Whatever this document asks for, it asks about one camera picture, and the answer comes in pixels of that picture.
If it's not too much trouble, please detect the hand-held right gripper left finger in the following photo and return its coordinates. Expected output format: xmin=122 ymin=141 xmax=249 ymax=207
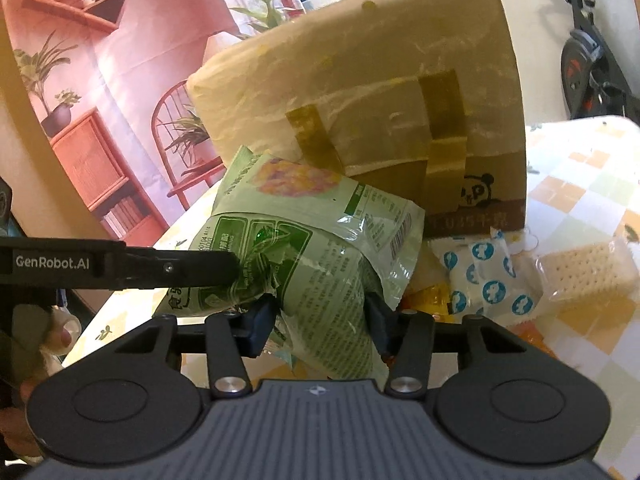
xmin=67 ymin=294 xmax=278 ymax=400

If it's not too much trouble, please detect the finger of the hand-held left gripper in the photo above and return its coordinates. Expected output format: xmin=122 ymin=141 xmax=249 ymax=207
xmin=120 ymin=246 xmax=242 ymax=293

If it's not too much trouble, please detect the green snack bag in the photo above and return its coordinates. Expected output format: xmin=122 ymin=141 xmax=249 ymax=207
xmin=152 ymin=145 xmax=426 ymax=381

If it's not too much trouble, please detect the person's left hand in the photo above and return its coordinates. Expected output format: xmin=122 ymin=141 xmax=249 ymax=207
xmin=0 ymin=307 xmax=83 ymax=461

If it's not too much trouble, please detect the clear cracker packet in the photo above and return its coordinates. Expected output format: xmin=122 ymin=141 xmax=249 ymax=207
xmin=537 ymin=237 xmax=640 ymax=303

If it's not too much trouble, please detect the printed room scene backdrop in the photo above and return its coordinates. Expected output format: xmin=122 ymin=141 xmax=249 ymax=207
xmin=0 ymin=0 xmax=311 ymax=241

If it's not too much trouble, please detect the yellow snack packet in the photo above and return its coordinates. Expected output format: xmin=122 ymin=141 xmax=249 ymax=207
xmin=400 ymin=284 xmax=453 ymax=317

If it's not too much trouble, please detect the white blue-dotted snack packet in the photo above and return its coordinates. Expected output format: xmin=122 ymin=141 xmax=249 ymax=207
xmin=442 ymin=232 xmax=543 ymax=318

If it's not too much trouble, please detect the plastic-lined cardboard box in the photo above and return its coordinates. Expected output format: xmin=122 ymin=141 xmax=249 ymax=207
xmin=186 ymin=0 xmax=527 ymax=238

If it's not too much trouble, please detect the checked floral tablecloth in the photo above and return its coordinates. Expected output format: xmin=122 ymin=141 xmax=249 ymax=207
xmin=75 ymin=115 xmax=640 ymax=480

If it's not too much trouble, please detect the black exercise bike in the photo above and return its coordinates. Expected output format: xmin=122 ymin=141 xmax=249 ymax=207
xmin=560 ymin=0 xmax=640 ymax=126

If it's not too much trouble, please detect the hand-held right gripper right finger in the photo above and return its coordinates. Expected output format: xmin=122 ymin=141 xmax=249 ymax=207
xmin=365 ymin=292 xmax=571 ymax=400

